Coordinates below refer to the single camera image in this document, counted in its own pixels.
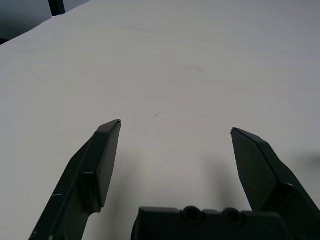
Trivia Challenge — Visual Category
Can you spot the black metal pole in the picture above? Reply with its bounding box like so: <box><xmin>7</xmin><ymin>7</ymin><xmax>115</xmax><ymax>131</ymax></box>
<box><xmin>47</xmin><ymin>0</ymin><xmax>67</xmax><ymax>17</ymax></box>

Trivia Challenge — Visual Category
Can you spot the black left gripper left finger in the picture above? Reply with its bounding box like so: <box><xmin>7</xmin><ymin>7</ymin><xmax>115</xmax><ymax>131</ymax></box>
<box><xmin>28</xmin><ymin>119</ymin><xmax>123</xmax><ymax>240</ymax></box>

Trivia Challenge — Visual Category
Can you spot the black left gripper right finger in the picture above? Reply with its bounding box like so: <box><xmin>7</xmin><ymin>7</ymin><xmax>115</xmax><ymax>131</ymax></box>
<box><xmin>230</xmin><ymin>127</ymin><xmax>320</xmax><ymax>240</ymax></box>

